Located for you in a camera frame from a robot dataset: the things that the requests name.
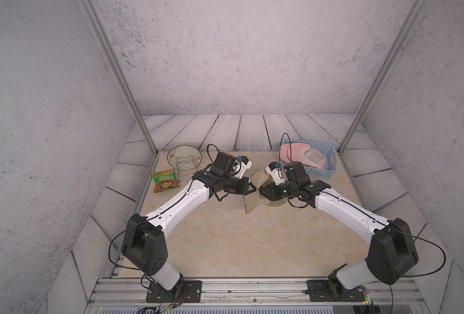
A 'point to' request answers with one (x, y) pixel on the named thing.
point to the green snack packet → (165, 180)
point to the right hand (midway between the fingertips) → (264, 191)
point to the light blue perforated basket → (329, 150)
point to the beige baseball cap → (260, 179)
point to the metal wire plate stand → (186, 166)
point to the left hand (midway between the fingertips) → (258, 190)
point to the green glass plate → (183, 150)
